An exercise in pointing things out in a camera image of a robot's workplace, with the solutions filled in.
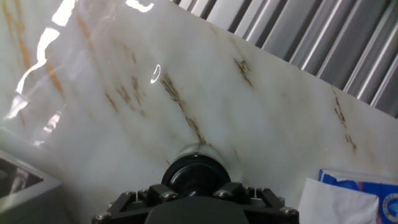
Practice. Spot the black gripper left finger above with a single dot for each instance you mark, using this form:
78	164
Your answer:
118	214

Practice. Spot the white marble board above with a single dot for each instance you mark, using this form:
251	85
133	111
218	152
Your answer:
217	109

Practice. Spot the silver metal box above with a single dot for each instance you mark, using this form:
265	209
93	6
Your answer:
28	193

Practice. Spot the black jar lid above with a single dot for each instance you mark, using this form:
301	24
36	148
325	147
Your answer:
196	174

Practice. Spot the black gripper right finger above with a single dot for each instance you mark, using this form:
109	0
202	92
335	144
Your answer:
273	214

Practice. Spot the blue tissue pack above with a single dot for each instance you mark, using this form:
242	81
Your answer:
339	202

